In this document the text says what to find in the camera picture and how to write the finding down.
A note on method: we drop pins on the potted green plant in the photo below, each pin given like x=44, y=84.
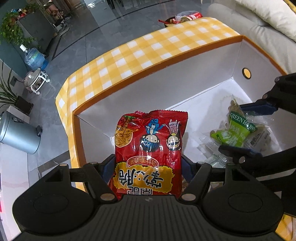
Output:
x=8, y=96

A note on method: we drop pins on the grey metal trash bin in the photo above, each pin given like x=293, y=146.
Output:
x=19, y=134

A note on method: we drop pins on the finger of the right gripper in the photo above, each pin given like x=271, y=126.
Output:
x=267, y=105
x=250, y=160

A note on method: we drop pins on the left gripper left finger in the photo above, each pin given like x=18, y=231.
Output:
x=98, y=176

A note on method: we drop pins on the grey sofa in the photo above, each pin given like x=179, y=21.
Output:
x=245, y=22

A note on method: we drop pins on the clear hawthorn ball packet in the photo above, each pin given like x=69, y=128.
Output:
x=262, y=140

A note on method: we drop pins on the red noodle snack bag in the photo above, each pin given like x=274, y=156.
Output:
x=148, y=153

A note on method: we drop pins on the green raisin snack packet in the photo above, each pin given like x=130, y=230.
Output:
x=237, y=127

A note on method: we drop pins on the blue water jug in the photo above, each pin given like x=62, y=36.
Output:
x=34, y=58

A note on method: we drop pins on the orange cardboard box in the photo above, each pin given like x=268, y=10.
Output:
x=197, y=81

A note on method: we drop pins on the beige cushion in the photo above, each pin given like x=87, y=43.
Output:
x=277, y=13

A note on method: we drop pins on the yellow checkered tablecloth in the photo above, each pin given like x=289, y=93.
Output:
x=138, y=54

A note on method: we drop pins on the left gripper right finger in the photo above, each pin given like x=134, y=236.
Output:
x=197, y=176

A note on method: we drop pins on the hanging leafy plant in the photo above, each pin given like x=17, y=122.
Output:
x=12, y=32

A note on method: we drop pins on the small white stool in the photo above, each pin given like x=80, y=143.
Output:
x=35, y=79

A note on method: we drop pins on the snack basket on floor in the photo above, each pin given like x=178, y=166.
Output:
x=181, y=17

